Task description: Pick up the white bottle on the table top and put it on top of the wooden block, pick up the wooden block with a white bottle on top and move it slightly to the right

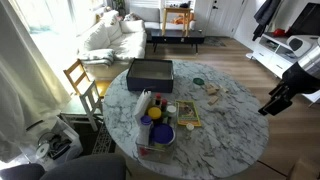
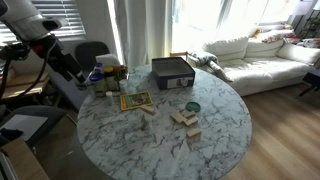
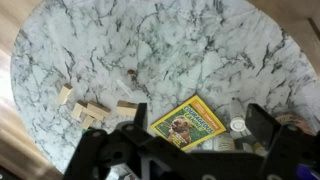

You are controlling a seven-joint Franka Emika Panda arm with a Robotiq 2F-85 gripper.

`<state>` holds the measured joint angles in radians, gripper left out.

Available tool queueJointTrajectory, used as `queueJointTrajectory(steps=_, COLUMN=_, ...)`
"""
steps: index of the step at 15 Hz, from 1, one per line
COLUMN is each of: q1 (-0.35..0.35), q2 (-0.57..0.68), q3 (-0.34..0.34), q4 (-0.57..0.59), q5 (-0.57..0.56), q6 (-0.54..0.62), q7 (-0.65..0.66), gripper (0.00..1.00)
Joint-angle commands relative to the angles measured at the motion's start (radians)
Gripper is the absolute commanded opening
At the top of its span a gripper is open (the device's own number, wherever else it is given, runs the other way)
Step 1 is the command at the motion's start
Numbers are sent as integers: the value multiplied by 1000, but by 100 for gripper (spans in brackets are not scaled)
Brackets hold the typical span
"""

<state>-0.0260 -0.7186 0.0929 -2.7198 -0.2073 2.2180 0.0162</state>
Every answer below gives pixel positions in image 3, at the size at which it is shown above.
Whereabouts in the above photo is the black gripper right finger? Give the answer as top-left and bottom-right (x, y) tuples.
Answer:
(245, 103), (320, 180)

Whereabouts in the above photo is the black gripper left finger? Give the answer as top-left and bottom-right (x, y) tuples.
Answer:
(63, 102), (161, 180)

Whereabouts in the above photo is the white bottle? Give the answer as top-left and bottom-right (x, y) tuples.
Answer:
(229, 98), (248, 133)

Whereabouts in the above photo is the clear plastic scoop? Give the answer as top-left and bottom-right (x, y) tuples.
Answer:
(115, 78), (134, 98)

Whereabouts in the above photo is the yellow dog book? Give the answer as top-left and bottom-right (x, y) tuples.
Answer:
(149, 94), (228, 153)

